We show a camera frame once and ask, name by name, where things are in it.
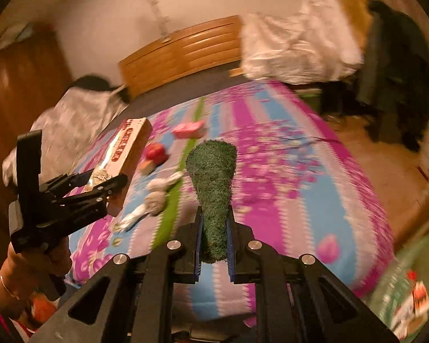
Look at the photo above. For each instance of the long red printed box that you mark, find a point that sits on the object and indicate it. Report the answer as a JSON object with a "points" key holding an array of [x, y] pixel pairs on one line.
{"points": [[121, 157]]}

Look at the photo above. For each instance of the green lined trash bin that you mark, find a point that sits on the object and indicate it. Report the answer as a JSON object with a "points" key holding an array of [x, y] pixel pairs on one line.
{"points": [[392, 302]]}

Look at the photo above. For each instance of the white satin cloth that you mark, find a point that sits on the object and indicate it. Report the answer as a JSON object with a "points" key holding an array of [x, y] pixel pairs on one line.
{"points": [[324, 41], [72, 125]]}

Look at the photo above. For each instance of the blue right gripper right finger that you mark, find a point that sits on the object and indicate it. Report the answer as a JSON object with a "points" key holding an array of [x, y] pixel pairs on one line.
{"points": [[230, 226]]}

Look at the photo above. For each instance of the red orange carton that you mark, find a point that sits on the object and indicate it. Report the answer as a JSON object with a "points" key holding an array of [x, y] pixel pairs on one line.
{"points": [[420, 299]]}

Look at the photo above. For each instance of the colourful striped floral bedspread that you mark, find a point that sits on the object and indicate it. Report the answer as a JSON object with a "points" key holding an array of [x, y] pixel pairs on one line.
{"points": [[295, 185]]}

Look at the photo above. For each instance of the white satin cloth left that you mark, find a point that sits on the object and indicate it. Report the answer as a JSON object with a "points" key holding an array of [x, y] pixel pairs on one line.
{"points": [[72, 125]]}

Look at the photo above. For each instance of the red apple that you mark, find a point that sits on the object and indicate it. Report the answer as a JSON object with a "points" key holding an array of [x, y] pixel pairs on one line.
{"points": [[156, 152]]}

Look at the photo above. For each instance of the left hand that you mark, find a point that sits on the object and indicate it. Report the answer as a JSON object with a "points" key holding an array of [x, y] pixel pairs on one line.
{"points": [[35, 263]]}

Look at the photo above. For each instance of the small green bin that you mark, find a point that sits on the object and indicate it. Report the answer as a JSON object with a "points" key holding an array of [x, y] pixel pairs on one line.
{"points": [[312, 97]]}

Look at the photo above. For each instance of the dark jacket on chair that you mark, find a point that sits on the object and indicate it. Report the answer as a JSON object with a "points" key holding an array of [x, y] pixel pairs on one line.
{"points": [[394, 80]]}

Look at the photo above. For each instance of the pink red small box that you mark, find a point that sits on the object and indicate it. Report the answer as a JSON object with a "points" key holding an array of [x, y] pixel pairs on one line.
{"points": [[189, 130]]}

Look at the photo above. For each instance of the white satin cloth right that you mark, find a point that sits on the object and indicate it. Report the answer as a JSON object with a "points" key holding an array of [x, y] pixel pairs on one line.
{"points": [[324, 41]]}

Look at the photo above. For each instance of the white crumpled tissue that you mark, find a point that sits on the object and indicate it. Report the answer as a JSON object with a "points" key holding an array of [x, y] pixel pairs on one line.
{"points": [[154, 203]]}

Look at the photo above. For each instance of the green turf piece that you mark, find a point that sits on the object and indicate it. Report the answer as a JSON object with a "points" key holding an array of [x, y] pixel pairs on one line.
{"points": [[211, 166]]}

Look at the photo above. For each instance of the wooden wardrobe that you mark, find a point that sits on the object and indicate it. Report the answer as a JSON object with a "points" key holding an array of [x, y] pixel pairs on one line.
{"points": [[33, 77]]}

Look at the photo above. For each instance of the wooden headboard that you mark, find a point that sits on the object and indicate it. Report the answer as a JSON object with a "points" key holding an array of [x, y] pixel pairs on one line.
{"points": [[188, 51]]}

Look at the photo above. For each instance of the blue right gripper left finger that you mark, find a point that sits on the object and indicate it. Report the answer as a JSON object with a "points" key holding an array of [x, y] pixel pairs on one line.
{"points": [[197, 263]]}

